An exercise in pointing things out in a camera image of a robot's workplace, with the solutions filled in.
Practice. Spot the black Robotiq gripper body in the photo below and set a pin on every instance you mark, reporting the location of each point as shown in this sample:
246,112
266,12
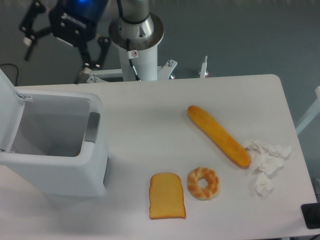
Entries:
75,21

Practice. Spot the long orange baguette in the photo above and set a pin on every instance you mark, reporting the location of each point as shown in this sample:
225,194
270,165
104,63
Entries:
219,135

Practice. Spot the orange toast slice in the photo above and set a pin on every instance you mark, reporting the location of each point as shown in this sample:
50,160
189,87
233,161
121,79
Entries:
166,197

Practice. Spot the braided ring bread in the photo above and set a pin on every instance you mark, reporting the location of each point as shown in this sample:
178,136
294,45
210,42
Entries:
203,183

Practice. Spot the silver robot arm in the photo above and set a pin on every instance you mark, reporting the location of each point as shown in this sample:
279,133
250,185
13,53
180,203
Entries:
128,24

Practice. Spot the white frame bar right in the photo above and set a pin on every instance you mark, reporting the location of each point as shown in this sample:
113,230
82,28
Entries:
309,114

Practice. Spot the white trash can body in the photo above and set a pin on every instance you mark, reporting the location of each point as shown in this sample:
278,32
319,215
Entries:
61,145

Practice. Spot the white trash can lid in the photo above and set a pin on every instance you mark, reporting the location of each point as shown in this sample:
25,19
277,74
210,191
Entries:
11,111

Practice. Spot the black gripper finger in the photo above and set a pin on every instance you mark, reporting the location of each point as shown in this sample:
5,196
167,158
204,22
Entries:
87,62
31,35

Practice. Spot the crumpled white tissue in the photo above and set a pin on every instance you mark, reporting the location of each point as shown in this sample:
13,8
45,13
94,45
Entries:
265,160

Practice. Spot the black device at table edge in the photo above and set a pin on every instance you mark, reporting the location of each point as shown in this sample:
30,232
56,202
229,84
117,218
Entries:
311,215

